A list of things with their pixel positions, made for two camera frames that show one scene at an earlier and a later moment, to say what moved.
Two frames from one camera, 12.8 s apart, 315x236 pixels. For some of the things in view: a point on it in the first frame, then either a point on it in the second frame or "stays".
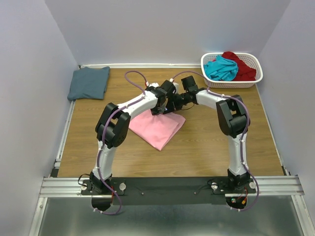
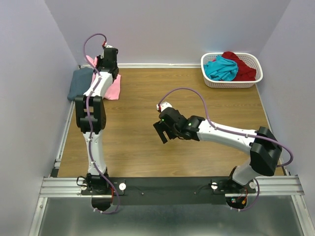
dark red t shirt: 244,73 stays
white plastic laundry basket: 252,60 stays
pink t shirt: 156,130 to 113,94
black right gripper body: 176,101 to 176,132
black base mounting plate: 171,190 stays
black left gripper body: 158,110 to 99,61
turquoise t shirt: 221,69 stays
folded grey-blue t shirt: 89,83 stays
